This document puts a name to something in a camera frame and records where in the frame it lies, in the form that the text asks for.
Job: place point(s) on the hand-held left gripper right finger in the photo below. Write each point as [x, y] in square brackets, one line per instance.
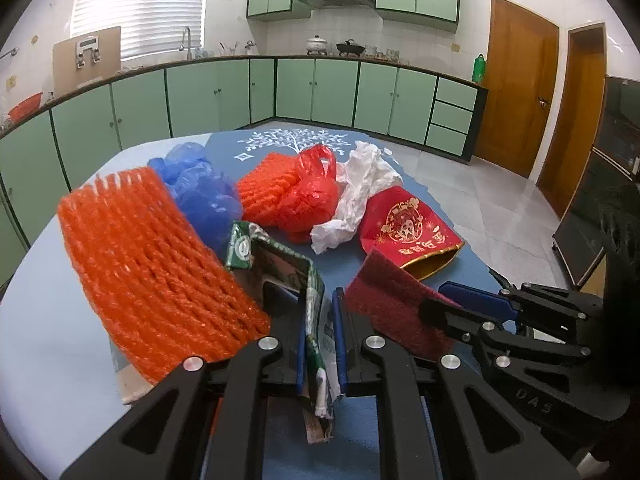
[340, 345]

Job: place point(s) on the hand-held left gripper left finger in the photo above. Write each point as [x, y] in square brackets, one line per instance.
[300, 365]

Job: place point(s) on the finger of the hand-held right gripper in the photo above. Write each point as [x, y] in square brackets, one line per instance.
[475, 297]
[445, 317]

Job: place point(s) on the green carton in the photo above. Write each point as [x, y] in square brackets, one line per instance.
[317, 320]

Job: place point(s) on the dark red scouring pad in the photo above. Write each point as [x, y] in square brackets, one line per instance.
[385, 295]

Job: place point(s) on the red pouch with gold print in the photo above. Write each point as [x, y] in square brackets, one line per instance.
[400, 225]

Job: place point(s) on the red plastic bag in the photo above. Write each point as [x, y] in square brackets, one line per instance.
[315, 195]

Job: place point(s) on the white plastic bag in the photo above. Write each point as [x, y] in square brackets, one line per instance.
[360, 180]

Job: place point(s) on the small orange foam net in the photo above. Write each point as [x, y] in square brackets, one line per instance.
[270, 190]

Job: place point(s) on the large orange foam net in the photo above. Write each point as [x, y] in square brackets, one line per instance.
[150, 270]

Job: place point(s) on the blue plastic bag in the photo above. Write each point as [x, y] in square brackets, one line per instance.
[200, 200]

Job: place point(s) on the brown cardboard piece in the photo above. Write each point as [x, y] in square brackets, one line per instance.
[132, 385]

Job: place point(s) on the black glass cabinet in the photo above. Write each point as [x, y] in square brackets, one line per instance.
[610, 160]

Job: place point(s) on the plain wooden door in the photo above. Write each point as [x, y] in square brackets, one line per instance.
[575, 120]

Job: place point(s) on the green plastic bottle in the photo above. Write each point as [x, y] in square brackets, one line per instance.
[479, 70]

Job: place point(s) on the black wok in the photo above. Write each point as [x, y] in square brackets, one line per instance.
[349, 49]

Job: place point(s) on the green base cabinets with countertop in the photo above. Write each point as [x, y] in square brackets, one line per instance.
[200, 95]

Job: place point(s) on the white cooking pot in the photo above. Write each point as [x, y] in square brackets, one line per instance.
[316, 46]

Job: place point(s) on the metal kitchen faucet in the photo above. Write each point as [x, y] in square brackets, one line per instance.
[188, 40]

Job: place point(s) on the brown cardboard box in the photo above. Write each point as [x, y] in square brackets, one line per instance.
[70, 72]

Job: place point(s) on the red plastic basin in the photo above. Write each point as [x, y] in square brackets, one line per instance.
[25, 105]

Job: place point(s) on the white window blinds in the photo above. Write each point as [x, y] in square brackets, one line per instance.
[140, 5]

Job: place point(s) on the metal towel rail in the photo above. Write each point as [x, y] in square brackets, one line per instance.
[9, 53]

